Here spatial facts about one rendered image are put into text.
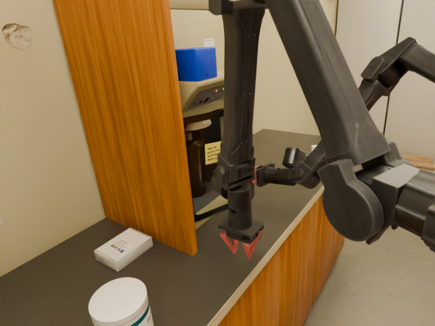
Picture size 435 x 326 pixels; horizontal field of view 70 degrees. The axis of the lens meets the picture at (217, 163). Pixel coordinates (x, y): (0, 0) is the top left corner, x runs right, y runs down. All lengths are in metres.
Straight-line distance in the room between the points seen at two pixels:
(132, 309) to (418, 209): 0.60
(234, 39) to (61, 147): 0.89
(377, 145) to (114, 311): 0.62
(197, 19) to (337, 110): 0.77
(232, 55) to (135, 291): 0.57
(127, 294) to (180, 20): 0.78
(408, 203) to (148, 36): 0.73
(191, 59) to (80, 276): 0.77
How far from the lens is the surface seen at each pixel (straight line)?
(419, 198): 0.37
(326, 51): 0.43
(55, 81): 1.27
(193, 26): 1.09
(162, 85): 0.89
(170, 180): 0.99
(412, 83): 3.86
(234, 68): 0.58
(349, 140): 0.40
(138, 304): 0.78
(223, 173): 0.69
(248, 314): 1.20
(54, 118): 1.26
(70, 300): 1.09
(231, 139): 0.64
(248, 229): 0.77
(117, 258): 1.11
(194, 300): 0.96
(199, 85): 0.92
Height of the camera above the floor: 1.63
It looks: 23 degrees down
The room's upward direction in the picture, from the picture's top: 4 degrees counter-clockwise
